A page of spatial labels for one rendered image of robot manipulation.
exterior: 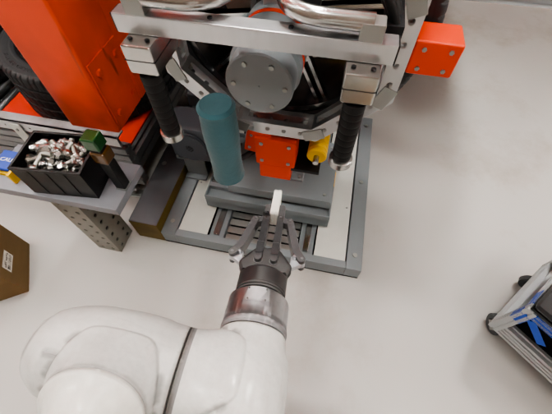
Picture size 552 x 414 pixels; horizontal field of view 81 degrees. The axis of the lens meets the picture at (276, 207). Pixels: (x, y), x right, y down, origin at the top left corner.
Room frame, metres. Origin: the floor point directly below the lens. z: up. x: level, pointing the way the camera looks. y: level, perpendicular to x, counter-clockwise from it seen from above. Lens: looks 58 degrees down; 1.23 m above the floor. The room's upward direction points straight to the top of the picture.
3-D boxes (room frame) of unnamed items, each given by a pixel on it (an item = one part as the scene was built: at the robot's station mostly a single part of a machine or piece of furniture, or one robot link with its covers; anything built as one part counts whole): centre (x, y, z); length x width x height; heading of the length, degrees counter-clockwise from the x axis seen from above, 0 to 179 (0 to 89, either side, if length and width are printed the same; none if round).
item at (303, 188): (0.84, -0.04, 0.32); 0.40 x 0.30 x 0.28; 78
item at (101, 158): (0.57, 0.45, 0.59); 0.04 x 0.04 x 0.04; 78
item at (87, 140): (0.57, 0.45, 0.64); 0.04 x 0.04 x 0.04; 78
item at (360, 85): (0.44, -0.13, 0.93); 0.09 x 0.05 x 0.05; 168
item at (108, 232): (0.61, 0.68, 0.21); 0.10 x 0.10 x 0.42; 78
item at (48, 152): (0.60, 0.60, 0.51); 0.20 x 0.14 x 0.13; 84
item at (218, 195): (0.85, 0.00, 0.13); 0.50 x 0.36 x 0.10; 78
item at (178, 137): (0.48, 0.21, 0.83); 0.04 x 0.04 x 0.16
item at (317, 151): (0.74, -0.14, 0.51); 0.29 x 0.06 x 0.06; 168
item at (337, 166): (0.41, -0.12, 0.83); 0.04 x 0.04 x 0.16
